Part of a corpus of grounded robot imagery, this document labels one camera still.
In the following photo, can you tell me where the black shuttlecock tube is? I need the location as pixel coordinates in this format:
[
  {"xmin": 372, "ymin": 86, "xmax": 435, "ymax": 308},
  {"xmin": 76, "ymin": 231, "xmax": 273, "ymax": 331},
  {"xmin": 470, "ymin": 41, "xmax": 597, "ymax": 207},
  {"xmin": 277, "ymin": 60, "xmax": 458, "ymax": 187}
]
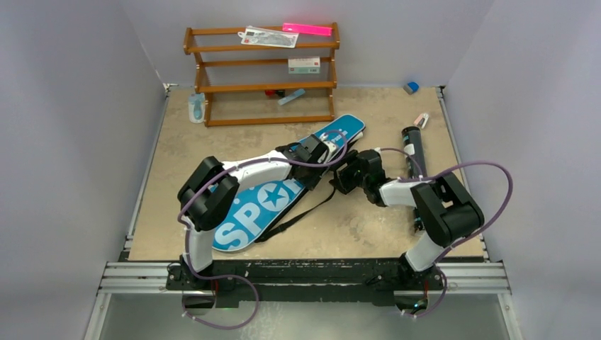
[{"xmin": 401, "ymin": 126, "xmax": 427, "ymax": 178}]

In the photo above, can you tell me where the blue racket bag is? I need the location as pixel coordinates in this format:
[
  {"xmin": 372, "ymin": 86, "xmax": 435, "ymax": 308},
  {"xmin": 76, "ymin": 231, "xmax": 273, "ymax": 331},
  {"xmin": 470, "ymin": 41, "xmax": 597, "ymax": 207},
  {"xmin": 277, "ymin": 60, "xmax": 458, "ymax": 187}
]
[{"xmin": 213, "ymin": 114, "xmax": 366, "ymax": 252}]

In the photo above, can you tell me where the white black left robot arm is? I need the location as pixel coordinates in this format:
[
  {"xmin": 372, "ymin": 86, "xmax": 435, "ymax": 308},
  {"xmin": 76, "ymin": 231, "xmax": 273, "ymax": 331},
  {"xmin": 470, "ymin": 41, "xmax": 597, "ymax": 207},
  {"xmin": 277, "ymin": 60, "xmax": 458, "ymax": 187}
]
[{"xmin": 177, "ymin": 135, "xmax": 346, "ymax": 290}]

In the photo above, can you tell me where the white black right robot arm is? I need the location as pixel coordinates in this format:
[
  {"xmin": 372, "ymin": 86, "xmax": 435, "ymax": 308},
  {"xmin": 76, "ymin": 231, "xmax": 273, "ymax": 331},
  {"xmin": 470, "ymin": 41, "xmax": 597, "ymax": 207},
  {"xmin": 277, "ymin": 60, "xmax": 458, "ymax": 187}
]
[{"xmin": 330, "ymin": 149, "xmax": 485, "ymax": 288}]

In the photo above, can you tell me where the red black stamp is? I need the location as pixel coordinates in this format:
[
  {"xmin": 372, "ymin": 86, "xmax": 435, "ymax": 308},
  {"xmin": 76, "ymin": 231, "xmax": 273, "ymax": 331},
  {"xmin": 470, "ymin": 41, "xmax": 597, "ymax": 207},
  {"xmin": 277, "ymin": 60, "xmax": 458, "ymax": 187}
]
[{"xmin": 264, "ymin": 89, "xmax": 286, "ymax": 98}]

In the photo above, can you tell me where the pink white small clip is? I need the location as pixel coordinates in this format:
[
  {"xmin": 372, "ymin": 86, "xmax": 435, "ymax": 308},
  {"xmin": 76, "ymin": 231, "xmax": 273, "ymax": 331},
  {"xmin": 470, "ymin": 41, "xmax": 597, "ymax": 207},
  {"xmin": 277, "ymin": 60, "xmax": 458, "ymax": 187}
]
[{"xmin": 414, "ymin": 113, "xmax": 429, "ymax": 129}]

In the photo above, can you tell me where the white green small box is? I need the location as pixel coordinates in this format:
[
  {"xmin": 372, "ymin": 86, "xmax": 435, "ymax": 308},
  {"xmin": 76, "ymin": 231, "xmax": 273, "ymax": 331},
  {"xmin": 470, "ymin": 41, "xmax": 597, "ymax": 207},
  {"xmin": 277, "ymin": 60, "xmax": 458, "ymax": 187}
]
[{"xmin": 288, "ymin": 57, "xmax": 321, "ymax": 74}]

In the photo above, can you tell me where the blue white eraser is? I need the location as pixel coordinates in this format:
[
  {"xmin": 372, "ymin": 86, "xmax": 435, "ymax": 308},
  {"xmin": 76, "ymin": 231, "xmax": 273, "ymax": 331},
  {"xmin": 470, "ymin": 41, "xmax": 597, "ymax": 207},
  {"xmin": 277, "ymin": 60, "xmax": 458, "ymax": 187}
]
[{"xmin": 403, "ymin": 81, "xmax": 420, "ymax": 95}]

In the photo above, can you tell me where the wooden shelf rack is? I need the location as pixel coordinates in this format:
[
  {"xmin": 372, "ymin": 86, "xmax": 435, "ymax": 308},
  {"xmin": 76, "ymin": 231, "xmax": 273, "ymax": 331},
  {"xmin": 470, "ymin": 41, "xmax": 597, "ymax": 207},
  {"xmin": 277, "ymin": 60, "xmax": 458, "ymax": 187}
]
[{"xmin": 183, "ymin": 22, "xmax": 340, "ymax": 127}]

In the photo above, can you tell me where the pink ruler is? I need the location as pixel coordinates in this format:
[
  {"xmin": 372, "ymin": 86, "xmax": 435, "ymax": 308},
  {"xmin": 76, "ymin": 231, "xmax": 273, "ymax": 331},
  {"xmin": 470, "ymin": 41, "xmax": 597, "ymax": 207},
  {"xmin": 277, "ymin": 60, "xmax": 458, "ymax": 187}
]
[{"xmin": 282, "ymin": 23, "xmax": 332, "ymax": 36}]

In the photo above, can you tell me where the blue white packaged item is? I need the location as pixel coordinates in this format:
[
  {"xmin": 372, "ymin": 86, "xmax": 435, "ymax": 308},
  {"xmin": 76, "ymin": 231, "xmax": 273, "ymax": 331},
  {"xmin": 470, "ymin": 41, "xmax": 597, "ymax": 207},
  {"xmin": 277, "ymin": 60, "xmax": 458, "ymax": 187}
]
[{"xmin": 188, "ymin": 93, "xmax": 206, "ymax": 124}]

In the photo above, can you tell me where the white plastic package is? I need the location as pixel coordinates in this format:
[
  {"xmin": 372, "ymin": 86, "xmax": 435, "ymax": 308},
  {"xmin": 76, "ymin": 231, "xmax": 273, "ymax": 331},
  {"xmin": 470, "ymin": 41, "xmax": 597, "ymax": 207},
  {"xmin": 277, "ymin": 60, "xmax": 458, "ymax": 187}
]
[{"xmin": 237, "ymin": 25, "xmax": 299, "ymax": 49}]

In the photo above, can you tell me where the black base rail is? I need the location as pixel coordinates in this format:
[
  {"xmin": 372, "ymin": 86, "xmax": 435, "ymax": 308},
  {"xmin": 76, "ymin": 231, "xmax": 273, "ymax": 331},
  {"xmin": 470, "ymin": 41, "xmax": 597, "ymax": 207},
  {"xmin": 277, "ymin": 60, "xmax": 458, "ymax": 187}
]
[{"xmin": 165, "ymin": 257, "xmax": 454, "ymax": 308}]

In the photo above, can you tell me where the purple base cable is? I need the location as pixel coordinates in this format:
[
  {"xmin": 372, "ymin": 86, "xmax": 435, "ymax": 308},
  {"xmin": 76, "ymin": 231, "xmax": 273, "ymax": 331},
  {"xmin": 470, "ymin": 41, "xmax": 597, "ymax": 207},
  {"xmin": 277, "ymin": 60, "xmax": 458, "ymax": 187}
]
[{"xmin": 169, "ymin": 253, "xmax": 261, "ymax": 330}]

